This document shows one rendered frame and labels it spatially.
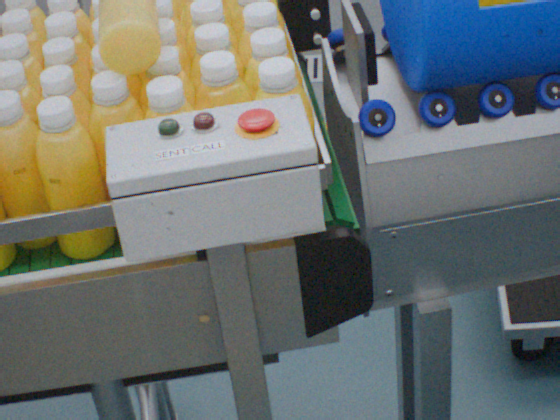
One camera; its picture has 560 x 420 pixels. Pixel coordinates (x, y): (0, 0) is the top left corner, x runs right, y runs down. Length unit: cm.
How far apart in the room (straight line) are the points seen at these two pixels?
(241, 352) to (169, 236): 21
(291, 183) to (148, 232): 15
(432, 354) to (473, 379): 71
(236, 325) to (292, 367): 117
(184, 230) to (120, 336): 27
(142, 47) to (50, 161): 16
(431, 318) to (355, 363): 82
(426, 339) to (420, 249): 19
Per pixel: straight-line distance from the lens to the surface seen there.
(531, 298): 229
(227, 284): 117
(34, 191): 127
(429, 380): 165
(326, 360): 238
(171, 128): 109
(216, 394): 234
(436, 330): 158
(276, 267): 127
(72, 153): 120
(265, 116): 108
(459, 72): 130
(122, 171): 106
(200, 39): 128
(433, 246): 145
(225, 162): 104
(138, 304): 129
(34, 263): 130
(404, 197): 137
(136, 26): 119
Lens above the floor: 169
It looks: 37 degrees down
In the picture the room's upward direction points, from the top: 7 degrees counter-clockwise
